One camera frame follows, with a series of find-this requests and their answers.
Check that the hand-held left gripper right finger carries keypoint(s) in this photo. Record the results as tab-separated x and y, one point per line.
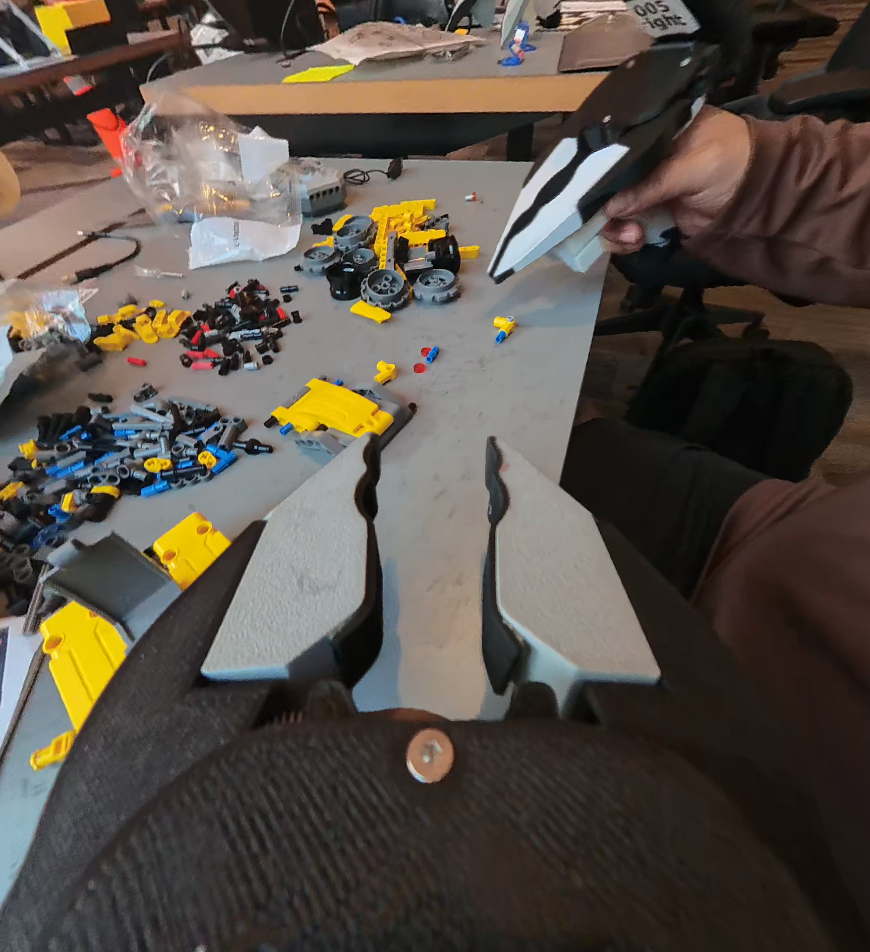
561	595

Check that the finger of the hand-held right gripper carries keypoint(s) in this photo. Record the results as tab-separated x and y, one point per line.
554	223
546	171

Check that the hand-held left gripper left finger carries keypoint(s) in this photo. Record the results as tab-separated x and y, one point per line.
293	587

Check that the yellow connector with blue pin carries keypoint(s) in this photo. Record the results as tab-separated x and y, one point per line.
507	323

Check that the person's right forearm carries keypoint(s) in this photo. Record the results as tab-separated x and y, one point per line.
814	208

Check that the wood edged desk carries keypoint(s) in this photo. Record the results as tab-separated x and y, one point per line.
479	68

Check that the grey desk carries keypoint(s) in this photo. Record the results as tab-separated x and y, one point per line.
464	387

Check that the person's right hand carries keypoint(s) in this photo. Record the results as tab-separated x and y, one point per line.
695	178

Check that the dark folder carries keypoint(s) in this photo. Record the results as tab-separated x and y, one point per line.
598	44

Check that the black box with yellow beams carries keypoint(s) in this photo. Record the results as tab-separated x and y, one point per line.
186	547

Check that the blue stand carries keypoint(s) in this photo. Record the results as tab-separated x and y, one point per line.
516	52

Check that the person's black trouser legs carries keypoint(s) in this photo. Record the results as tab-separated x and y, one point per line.
650	491

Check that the black office chair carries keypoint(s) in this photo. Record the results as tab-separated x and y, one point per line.
851	74
673	312

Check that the yellow vehicle chassis assembly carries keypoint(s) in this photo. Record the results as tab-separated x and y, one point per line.
405	242

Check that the black and grey tool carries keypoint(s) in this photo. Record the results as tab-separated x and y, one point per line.
515	15

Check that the cluster of grey sprocket wheels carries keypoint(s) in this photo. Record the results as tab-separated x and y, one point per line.
385	286

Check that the yellow and grey hood assembly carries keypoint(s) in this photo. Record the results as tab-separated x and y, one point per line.
338	409

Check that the printed paper sheet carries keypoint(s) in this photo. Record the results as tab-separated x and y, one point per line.
397	41

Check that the yellow curved panel piece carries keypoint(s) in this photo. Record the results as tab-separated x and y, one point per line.
370	312

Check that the black wheel rim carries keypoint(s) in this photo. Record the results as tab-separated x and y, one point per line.
342	282

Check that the grey motor box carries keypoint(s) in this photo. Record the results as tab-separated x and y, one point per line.
323	192

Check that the yellow angle connector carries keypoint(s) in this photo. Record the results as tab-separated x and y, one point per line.
384	370

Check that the pile of blue black pieces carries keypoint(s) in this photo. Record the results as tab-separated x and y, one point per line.
107	461

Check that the yellow sheet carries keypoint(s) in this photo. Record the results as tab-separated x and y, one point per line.
319	73

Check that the person's brown shirt torso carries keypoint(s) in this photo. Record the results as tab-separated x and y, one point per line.
814	595

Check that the black backpack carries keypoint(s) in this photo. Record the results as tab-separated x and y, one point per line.
747	401

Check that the pile of black red pins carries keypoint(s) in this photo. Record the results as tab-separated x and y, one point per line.
245	327

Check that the pile of yellow connectors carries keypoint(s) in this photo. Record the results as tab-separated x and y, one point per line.
137	327

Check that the white labelled plastic bag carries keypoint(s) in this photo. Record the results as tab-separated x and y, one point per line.
241	242

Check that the clear plastic bag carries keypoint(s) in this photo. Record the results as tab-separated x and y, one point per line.
204	163

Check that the orange object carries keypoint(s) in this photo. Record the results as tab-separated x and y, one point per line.
106	130

